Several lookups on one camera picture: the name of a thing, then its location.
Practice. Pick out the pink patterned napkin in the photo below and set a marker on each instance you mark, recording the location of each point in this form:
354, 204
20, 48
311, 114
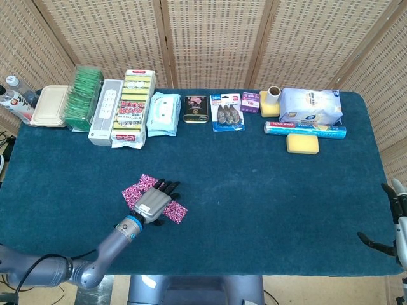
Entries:
147, 182
131, 197

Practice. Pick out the white printed drink bottle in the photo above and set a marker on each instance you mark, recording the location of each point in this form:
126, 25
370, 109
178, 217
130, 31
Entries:
14, 103

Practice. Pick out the woven bamboo folding screen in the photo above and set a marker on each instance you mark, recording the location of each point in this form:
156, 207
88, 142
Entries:
216, 41

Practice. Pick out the yellow sponge multipack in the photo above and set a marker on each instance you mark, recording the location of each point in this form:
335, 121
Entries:
133, 95

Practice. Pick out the metal plate under table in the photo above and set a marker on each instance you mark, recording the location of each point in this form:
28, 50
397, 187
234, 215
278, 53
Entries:
101, 294

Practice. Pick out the white tissue pack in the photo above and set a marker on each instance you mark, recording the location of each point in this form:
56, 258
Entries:
311, 106

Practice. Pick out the small purple box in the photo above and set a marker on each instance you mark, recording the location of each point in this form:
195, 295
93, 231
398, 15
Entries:
250, 103

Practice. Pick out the white power strip box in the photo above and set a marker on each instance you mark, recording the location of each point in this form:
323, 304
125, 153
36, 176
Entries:
103, 114

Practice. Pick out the blue cling wrap roll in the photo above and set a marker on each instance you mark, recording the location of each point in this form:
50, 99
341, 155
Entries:
305, 130

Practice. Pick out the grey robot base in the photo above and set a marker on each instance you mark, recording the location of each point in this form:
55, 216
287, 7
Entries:
197, 292

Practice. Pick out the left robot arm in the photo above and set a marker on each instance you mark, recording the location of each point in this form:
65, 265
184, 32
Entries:
108, 248

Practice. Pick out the blue correction tape blister pack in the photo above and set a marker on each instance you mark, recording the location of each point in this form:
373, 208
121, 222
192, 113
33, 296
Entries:
227, 112

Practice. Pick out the yellow sponge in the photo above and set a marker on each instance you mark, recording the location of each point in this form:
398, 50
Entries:
266, 110
302, 144

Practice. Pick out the white paper roll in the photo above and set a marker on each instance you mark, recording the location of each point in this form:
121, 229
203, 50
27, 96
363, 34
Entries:
274, 97

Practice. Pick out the beige lidded lunch box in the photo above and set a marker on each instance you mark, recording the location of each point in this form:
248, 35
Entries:
49, 106

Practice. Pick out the clear bottle with white cap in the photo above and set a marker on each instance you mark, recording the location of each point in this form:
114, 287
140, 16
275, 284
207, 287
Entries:
26, 92

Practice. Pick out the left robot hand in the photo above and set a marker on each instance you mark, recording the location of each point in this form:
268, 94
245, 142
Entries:
152, 203

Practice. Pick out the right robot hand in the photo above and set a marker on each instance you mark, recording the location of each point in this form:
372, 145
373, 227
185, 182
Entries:
401, 235

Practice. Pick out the clear box of green teabags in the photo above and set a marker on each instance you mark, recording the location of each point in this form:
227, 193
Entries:
81, 101

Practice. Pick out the light blue wet wipes pack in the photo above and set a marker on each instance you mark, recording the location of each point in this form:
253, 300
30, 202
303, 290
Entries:
162, 114

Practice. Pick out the blue felt table cover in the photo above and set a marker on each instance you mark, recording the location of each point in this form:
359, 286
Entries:
254, 190

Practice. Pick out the black and gold meat tin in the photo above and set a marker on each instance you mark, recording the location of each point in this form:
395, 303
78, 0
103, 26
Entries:
195, 109

